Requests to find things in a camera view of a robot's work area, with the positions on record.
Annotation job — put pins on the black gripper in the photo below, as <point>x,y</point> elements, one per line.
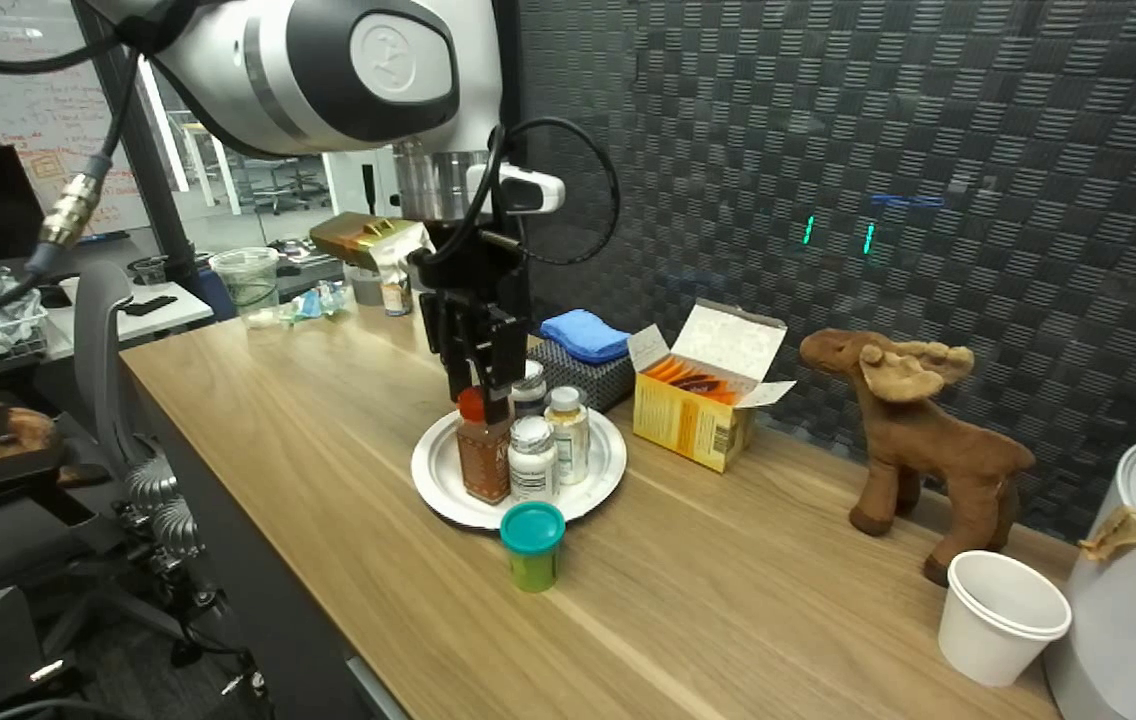
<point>475,297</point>

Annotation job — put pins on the amber spice bottle red cap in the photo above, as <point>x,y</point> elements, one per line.
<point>481,450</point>

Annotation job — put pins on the white pill bottle silver cap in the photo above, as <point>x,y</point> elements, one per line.
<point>535,457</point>

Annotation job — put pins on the clear bottle green label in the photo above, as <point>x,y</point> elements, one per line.
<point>574,438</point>

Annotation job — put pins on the teal lid play-doh tub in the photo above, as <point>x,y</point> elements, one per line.
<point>535,536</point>

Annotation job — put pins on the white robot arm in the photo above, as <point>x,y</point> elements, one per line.
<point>419,76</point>

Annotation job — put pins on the blue sponge cloth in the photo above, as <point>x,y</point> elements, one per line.
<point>584,337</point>

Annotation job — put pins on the yellow open cardboard box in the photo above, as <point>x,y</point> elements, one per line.
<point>698,392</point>

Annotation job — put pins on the black office chair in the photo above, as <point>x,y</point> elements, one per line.
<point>146,524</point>

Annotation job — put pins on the brown plush moose toy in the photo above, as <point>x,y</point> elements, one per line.
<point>909,442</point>

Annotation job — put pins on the white paper cup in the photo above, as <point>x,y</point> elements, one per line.
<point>996,618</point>

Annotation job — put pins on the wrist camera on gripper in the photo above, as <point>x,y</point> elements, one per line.
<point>519,188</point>

